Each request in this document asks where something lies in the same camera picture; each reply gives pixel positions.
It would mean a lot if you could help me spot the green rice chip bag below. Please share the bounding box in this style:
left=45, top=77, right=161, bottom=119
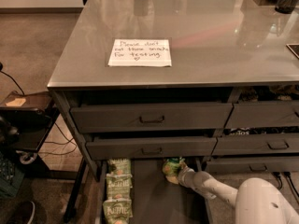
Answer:
left=162, top=157, right=184, bottom=177

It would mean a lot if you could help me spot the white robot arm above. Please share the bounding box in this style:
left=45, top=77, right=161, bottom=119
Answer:
left=163, top=159, right=299, bottom=224

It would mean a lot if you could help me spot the open bottom left drawer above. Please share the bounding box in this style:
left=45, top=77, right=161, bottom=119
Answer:
left=94, top=158, right=214, bottom=224

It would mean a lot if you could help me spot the top kettle chip bag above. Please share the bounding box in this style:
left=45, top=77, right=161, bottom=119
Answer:
left=107, top=159, right=131, bottom=175

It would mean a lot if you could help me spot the kettle chip bag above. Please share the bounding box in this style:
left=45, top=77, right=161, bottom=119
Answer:
left=103, top=198, right=133, bottom=224
left=106, top=174, right=132, bottom=199
left=107, top=159, right=131, bottom=175

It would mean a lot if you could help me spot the middle kettle chip bag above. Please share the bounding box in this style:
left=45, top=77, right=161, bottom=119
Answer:
left=106, top=174, right=132, bottom=199

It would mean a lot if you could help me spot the bottom kettle chip bag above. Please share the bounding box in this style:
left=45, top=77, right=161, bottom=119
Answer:
left=103, top=198, right=133, bottom=224

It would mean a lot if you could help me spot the middle left grey drawer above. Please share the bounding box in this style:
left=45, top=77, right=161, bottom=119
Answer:
left=86, top=136, right=216, bottom=160

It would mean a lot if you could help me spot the grey drawer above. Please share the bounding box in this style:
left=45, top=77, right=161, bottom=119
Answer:
left=70, top=103, right=233, bottom=133
left=213, top=133, right=299, bottom=156
left=205, top=156, right=299, bottom=174
left=86, top=136, right=216, bottom=160
left=226, top=101, right=299, bottom=129

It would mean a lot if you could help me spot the grey cabinet with counter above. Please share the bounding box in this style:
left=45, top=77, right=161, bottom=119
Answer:
left=46, top=0, right=299, bottom=224

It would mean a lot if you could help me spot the bottom right grey drawer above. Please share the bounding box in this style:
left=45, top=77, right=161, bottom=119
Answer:
left=205, top=156, right=299, bottom=174

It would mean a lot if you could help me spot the middle right grey drawer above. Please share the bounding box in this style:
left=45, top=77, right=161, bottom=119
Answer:
left=213, top=133, right=299, bottom=156

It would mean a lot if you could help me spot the top right grey drawer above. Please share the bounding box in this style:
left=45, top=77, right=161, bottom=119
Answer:
left=226, top=101, right=299, bottom=129

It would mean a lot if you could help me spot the top left grey drawer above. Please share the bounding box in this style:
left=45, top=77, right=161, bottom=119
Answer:
left=70, top=103, right=233, bottom=133

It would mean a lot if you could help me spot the dark tablet on counter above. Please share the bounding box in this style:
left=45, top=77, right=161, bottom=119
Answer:
left=286, top=44, right=299, bottom=59

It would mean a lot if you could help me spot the white handwritten paper note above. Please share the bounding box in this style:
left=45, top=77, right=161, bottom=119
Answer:
left=107, top=39, right=172, bottom=67

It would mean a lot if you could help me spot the dark shoe with white sole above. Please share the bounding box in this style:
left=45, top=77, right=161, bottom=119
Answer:
left=6, top=201, right=36, bottom=224

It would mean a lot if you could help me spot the black side cart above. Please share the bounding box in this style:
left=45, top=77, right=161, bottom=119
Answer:
left=0, top=91, right=59, bottom=178

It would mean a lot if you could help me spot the green plastic crate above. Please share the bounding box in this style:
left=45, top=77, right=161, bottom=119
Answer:
left=0, top=153, right=24, bottom=198

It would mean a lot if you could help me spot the black floor power cable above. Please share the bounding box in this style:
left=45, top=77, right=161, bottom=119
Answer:
left=271, top=171, right=299, bottom=201

